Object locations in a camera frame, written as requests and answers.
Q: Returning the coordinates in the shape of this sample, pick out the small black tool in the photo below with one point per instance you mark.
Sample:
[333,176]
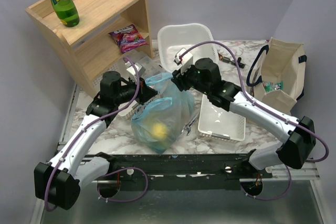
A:
[231,61]

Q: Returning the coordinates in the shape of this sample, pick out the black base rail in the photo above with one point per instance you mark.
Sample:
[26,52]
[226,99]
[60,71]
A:
[179,172]

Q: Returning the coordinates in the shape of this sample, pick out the green snack packet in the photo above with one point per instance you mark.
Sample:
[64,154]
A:
[272,86]

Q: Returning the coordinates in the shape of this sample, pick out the large white plastic tub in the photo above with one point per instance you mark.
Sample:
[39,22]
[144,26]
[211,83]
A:
[172,38]

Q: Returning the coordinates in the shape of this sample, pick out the silver combination wrench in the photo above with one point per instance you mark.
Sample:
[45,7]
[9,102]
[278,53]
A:
[188,126]

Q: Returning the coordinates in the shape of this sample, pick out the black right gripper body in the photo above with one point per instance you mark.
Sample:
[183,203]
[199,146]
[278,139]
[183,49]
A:
[179,80]

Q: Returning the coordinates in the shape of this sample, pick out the clear plastic organizer box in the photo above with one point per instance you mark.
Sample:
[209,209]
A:
[151,68]

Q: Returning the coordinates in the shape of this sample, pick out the green glass bottle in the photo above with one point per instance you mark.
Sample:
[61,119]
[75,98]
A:
[66,12]

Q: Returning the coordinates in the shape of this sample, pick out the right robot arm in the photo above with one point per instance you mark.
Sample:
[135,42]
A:
[296,139]

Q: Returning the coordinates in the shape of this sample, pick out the pink candy bag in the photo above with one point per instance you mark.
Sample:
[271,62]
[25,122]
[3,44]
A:
[128,38]

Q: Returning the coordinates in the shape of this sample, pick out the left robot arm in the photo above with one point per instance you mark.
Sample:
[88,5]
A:
[59,181]

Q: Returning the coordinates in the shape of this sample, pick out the light blue plastic grocery bag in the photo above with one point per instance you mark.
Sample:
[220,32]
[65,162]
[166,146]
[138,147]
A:
[171,106]

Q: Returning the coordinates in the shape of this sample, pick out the yellow lemon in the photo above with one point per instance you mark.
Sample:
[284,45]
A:
[159,131]

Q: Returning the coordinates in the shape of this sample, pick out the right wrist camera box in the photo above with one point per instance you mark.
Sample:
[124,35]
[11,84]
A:
[184,58]

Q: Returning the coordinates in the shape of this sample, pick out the wooden shelf unit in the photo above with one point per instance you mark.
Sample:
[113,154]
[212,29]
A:
[87,50]

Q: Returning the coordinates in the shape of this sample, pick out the floral canvas tote bag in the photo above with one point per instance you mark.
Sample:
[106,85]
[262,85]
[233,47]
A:
[278,61]

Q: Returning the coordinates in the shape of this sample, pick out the white perforated plastic basket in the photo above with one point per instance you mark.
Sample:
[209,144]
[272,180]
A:
[217,123]

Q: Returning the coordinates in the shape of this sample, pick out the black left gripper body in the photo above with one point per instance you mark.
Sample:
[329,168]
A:
[146,91]

